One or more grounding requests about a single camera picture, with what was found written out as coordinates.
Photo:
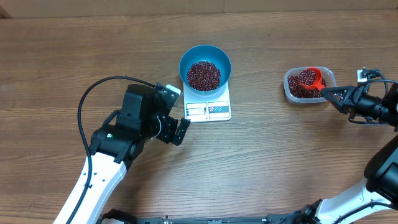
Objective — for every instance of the red measuring scoop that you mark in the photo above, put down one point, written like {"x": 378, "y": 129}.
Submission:
{"x": 318, "y": 84}

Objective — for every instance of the white digital kitchen scale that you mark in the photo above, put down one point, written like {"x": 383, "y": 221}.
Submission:
{"x": 207, "y": 108}

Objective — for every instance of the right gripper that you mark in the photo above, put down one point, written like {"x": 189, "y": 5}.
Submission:
{"x": 345, "y": 91}

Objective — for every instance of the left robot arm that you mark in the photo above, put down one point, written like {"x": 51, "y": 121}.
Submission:
{"x": 144, "y": 115}

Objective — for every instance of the clear plastic container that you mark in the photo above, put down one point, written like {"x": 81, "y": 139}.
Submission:
{"x": 327, "y": 74}

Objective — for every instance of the red adzuki beans in container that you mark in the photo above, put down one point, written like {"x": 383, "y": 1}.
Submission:
{"x": 298, "y": 91}

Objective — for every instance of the blue bowl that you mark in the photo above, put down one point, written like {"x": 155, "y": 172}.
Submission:
{"x": 209, "y": 53}

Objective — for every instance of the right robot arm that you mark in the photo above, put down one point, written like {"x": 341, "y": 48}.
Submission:
{"x": 377, "y": 191}

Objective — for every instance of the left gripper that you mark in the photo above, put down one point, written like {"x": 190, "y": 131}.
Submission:
{"x": 170, "y": 123}

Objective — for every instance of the red beans in scoop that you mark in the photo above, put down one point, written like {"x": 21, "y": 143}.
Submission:
{"x": 307, "y": 76}

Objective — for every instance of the red beans in bowl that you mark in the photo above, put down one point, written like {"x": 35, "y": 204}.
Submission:
{"x": 204, "y": 76}

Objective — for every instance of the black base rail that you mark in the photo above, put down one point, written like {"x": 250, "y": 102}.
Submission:
{"x": 119, "y": 217}

